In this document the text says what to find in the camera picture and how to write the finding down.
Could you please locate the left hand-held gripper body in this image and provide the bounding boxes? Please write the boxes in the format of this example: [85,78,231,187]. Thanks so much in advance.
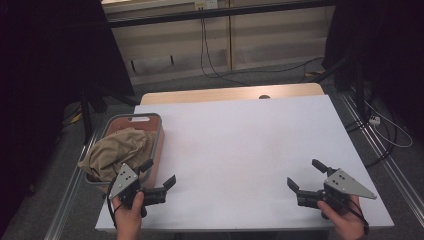
[108,162,167,218]

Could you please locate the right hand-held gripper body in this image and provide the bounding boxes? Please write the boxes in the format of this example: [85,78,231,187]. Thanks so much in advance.
[296,168,378,219]

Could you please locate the pink basket with grey rim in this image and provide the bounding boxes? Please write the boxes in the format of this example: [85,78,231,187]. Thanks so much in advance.
[84,113,165,194]

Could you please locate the khaki drawstring shorts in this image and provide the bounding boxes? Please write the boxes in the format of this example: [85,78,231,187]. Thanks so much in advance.
[77,127,158,184]

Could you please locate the person's right hand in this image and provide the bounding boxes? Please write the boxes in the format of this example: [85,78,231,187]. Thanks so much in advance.
[316,195,368,240]

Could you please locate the person's left hand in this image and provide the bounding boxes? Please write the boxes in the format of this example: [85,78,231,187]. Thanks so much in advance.
[111,191,145,240]

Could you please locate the black tripod stand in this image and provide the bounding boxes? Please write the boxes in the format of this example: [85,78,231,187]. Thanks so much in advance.
[79,84,139,146]

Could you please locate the black metal stand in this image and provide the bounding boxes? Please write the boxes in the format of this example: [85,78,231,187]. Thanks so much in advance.
[313,53,371,123]

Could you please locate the black curtain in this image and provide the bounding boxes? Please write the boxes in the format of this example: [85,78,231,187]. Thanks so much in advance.
[322,0,424,141]
[0,0,136,234]

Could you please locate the beige wooden cabinet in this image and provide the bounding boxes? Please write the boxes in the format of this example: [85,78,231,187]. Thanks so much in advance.
[101,0,336,86]

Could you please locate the black horizontal bar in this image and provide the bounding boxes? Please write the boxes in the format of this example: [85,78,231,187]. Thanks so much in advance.
[106,0,336,29]

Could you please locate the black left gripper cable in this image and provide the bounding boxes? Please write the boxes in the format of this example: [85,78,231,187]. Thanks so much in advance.
[106,179,123,231]

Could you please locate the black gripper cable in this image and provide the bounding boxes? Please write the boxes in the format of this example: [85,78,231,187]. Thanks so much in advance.
[346,196,370,234]
[106,179,123,231]

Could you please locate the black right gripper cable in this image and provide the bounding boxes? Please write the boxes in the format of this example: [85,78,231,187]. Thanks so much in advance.
[346,196,370,234]

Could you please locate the black floor cable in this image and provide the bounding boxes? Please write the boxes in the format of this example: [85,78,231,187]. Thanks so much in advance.
[344,109,399,168]

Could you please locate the aluminium floor rail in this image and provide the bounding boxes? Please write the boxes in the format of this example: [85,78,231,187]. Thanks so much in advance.
[43,129,104,240]
[338,91,424,219]

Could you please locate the white floor cable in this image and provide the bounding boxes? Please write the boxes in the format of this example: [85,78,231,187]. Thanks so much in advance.
[363,99,414,149]

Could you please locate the black hanging wall cable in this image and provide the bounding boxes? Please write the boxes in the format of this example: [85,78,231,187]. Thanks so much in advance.
[199,8,326,86]

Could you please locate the white wall socket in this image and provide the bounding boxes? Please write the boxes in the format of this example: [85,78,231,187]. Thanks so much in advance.
[194,0,218,10]

